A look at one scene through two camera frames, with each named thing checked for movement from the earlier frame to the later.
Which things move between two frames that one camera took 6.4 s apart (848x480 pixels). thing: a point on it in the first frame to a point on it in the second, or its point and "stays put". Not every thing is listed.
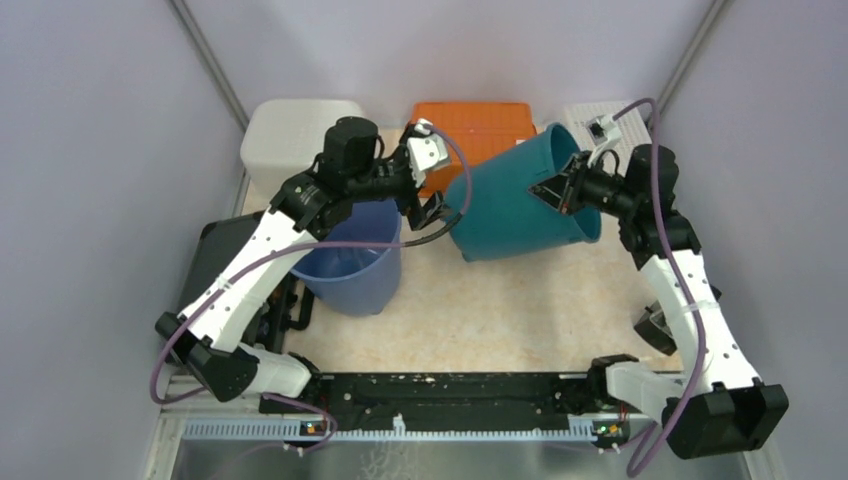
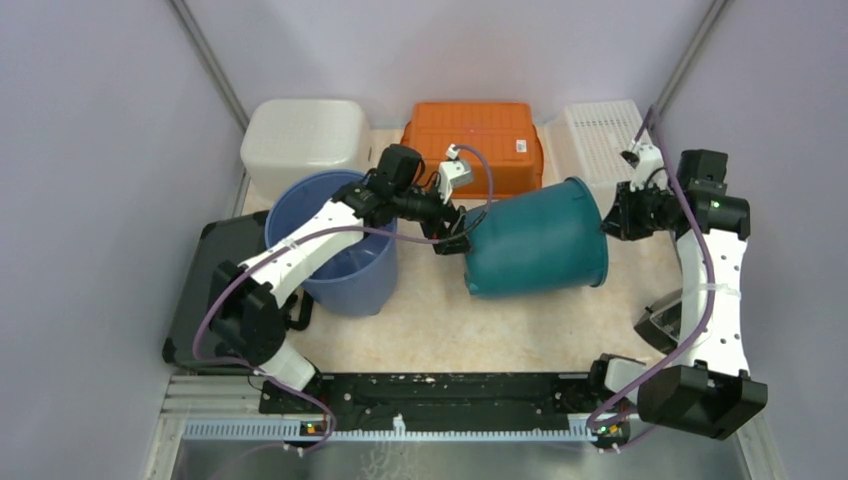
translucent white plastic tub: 284,139 stays put
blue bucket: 358,281 stays put
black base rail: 446,397 stays put
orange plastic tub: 471,131 stays put
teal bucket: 492,212 to 543,242
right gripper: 556,190 to 620,221
